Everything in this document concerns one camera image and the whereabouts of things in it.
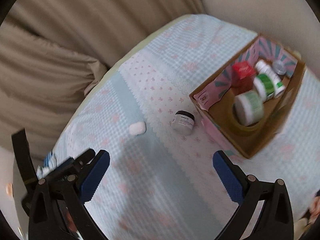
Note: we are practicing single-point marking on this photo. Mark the small silver lidded jar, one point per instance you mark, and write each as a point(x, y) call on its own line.
point(279, 67)

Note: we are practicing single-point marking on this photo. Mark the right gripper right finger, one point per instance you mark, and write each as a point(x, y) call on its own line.
point(275, 220)

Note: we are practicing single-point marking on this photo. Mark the white earbuds case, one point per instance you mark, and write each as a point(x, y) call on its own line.
point(137, 128)

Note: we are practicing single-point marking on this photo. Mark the green white labelled jar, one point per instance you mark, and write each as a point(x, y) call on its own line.
point(264, 87)

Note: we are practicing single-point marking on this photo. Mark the checked blue pink bedsheet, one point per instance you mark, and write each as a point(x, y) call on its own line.
point(161, 183)

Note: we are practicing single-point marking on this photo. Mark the pale green cream jar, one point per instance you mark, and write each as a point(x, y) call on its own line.
point(249, 107)

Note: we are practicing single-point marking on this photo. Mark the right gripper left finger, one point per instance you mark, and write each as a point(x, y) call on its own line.
point(60, 197)

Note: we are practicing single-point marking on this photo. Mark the yellow tape roll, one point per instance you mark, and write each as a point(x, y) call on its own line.
point(240, 129)

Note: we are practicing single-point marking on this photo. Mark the person's left hand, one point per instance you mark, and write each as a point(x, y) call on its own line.
point(70, 223)

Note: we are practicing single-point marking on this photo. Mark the white jar black band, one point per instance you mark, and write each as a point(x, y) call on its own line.
point(183, 122)

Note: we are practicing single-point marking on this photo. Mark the beige curtain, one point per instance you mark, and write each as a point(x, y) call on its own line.
point(54, 52)

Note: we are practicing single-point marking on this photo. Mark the open cardboard box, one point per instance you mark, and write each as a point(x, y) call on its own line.
point(214, 97)

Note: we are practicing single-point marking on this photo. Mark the red small box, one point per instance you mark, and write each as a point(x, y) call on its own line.
point(243, 75)

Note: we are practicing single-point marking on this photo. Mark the crumpled blue white cloth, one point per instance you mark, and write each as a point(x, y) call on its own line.
point(49, 164)

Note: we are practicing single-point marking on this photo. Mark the white medicine bottle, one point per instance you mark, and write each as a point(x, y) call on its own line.
point(263, 67)

